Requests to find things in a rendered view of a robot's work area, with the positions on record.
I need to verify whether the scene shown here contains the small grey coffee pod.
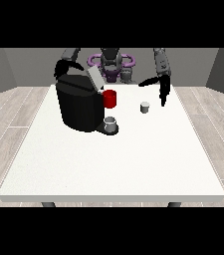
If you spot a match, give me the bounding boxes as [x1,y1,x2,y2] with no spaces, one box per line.
[140,101,150,115]

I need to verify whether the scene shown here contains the pale grey machine lid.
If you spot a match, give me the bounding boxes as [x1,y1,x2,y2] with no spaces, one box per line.
[86,65,106,91]

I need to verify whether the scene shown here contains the grey robot trunk purple rings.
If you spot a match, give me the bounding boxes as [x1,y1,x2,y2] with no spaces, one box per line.
[87,48,137,85]

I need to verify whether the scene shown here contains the small grey cup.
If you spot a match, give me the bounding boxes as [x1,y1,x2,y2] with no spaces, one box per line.
[104,117,118,133]

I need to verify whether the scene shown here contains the black coffee machine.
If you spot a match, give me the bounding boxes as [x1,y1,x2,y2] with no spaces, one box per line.
[55,73,119,136]

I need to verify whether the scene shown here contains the red pod holder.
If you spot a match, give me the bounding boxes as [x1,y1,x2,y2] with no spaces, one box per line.
[103,89,117,110]

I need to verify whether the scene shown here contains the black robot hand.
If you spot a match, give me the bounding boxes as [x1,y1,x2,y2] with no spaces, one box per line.
[53,58,85,81]
[137,73,172,108]

